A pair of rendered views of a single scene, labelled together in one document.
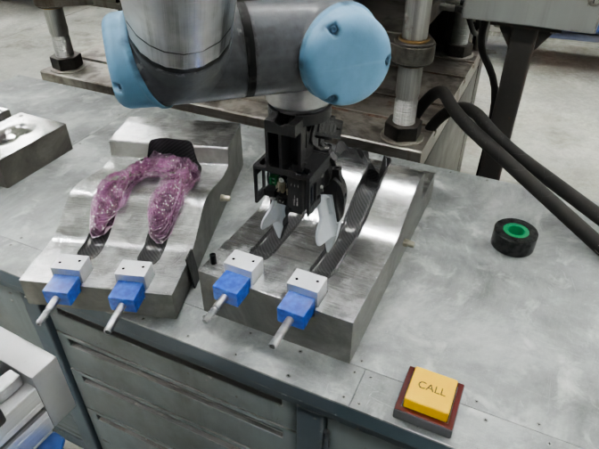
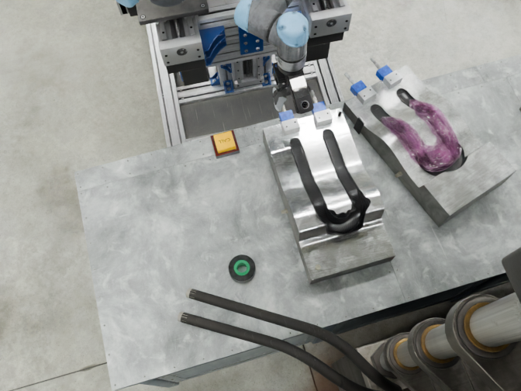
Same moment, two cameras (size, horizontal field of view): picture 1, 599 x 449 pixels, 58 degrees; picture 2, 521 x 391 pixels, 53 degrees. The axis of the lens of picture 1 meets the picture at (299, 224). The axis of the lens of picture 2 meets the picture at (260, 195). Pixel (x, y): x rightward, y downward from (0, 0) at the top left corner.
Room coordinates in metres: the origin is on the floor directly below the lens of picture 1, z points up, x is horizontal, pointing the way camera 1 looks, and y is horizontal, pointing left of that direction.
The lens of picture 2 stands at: (1.15, -0.59, 2.37)
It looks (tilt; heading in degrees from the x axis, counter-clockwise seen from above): 69 degrees down; 142
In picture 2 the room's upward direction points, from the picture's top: 3 degrees counter-clockwise
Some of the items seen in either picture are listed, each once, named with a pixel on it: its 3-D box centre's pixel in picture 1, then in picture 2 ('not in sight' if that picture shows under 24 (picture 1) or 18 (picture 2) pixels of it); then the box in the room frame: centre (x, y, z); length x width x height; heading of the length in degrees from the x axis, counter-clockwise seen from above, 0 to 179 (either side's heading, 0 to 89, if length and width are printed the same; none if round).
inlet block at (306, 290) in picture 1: (292, 314); (285, 115); (0.54, 0.01, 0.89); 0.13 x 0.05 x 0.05; 155
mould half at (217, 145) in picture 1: (149, 200); (423, 138); (0.88, 0.30, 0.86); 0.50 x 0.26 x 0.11; 172
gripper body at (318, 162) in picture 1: (297, 152); (289, 72); (0.55, 0.00, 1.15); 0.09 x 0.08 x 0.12; 155
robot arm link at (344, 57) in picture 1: (312, 44); (261, 15); (0.46, -0.01, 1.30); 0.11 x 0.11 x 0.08; 16
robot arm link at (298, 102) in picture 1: (302, 85); (290, 57); (0.56, 0.00, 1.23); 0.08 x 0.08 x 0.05
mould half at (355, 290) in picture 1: (333, 217); (326, 190); (0.81, -0.06, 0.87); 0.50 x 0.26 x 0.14; 155
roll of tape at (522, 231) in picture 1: (513, 237); (242, 268); (0.81, -0.41, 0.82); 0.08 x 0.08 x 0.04
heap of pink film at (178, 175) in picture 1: (148, 183); (425, 132); (0.88, 0.29, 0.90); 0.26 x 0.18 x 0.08; 172
